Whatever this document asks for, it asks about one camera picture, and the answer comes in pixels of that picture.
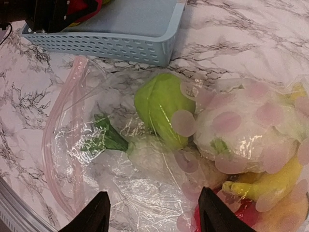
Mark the clear zip top bag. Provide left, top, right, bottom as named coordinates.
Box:
left=42, top=56, right=309, bottom=232

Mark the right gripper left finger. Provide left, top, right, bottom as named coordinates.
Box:
left=59, top=191, right=111, bottom=232

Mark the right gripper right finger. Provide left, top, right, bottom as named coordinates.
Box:
left=197, top=187, right=258, bottom=232

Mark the front aluminium table rail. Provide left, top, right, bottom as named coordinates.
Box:
left=0, top=178, right=57, bottom=232

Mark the yellow fake banana bunch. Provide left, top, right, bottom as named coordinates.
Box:
left=222, top=82, right=309, bottom=202

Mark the white fake cauliflower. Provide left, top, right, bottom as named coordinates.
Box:
left=193, top=79, right=309, bottom=174

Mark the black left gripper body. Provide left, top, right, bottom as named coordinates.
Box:
left=0, top=0, right=72, bottom=33

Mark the green fake pear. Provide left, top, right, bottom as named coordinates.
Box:
left=134, top=73, right=196, bottom=149

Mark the light blue plastic basket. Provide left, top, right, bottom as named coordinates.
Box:
left=21, top=0, right=187, bottom=67

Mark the red fake apple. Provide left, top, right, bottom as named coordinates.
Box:
left=66, top=0, right=103, bottom=24

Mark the orange fake peach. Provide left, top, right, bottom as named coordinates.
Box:
left=253, top=194, right=309, bottom=232

